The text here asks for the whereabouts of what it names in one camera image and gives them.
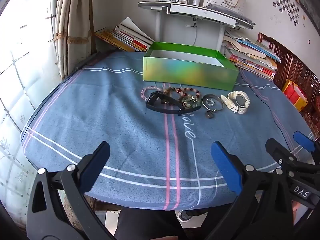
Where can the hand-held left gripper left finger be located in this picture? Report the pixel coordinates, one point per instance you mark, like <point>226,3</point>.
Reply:
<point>96,166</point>

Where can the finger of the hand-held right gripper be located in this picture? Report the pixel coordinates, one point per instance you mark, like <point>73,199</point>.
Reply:
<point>303,140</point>
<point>276,151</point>

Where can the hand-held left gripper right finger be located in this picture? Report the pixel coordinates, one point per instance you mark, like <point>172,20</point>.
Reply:
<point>226,167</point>

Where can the small dark pendant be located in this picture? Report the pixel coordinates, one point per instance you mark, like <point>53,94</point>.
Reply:
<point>209,115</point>

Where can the white wristwatch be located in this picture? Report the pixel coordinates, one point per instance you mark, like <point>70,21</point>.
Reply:
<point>240,100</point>

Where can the silver bangle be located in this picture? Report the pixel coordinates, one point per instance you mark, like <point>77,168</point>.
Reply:
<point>202,101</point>

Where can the black wristwatch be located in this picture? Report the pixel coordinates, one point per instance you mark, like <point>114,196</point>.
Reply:
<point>160,108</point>

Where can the green cardboard box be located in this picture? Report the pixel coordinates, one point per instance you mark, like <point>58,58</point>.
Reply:
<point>190,75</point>

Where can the yellow red box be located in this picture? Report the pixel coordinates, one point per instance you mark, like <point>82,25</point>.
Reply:
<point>295,95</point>

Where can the blue striped blanket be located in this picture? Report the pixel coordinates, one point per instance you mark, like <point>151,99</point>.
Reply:
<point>100,120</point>

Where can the person's shoe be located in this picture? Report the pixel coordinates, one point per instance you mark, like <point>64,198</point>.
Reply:
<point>186,215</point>

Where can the person's leg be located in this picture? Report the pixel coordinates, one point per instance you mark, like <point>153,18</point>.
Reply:
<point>145,225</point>

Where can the tall pile of books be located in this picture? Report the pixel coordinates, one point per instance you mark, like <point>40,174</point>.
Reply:
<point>250,55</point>

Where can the frosted window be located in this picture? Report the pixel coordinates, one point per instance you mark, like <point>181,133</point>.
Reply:
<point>25,67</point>

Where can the leaning stack of books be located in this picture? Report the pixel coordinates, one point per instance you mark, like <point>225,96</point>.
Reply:
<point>125,38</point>

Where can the beige curtain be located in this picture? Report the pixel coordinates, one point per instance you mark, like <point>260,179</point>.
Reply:
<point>75,17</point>

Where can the white study desk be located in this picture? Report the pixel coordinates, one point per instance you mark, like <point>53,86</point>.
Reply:
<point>190,10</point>

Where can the dark picture frame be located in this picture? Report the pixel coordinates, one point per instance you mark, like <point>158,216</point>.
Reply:
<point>307,2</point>

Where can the wall photo collage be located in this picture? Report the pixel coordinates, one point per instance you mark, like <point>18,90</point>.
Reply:
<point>287,2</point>

